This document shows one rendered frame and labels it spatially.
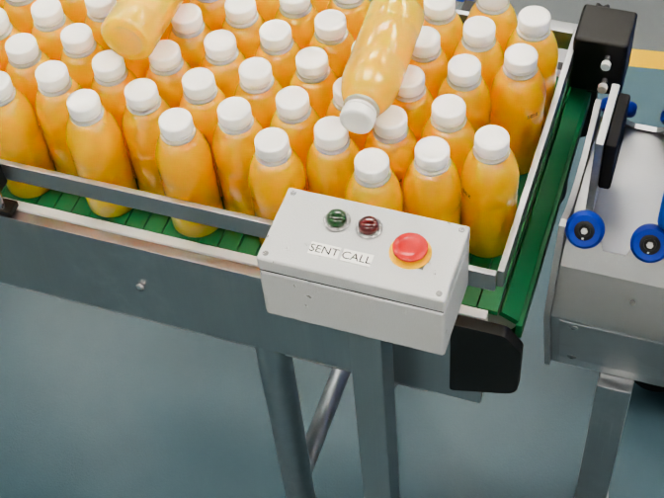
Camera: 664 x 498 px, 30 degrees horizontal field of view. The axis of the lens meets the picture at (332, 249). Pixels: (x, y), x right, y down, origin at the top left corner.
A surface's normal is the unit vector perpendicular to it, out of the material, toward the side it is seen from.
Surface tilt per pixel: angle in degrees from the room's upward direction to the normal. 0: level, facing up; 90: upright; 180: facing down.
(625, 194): 0
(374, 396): 90
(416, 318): 90
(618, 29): 0
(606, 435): 90
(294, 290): 90
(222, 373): 0
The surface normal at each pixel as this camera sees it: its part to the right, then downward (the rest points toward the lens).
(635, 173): -0.07, -0.61
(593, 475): -0.32, 0.76
